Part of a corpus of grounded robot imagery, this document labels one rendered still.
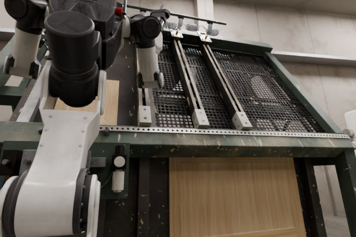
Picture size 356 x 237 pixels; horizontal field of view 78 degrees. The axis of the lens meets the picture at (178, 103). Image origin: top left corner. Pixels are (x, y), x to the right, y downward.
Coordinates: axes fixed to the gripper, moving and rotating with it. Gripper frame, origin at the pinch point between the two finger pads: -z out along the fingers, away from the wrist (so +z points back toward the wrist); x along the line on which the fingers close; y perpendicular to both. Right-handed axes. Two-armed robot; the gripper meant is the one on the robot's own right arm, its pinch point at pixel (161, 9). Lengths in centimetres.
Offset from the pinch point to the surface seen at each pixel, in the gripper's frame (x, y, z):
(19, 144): 33, -15, 95
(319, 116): -101, 87, 21
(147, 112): -3, 15, 62
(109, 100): 21, 13, 58
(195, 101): -22, 35, 43
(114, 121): 12, 11, 71
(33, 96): 50, -9, 69
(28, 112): 43, -11, 79
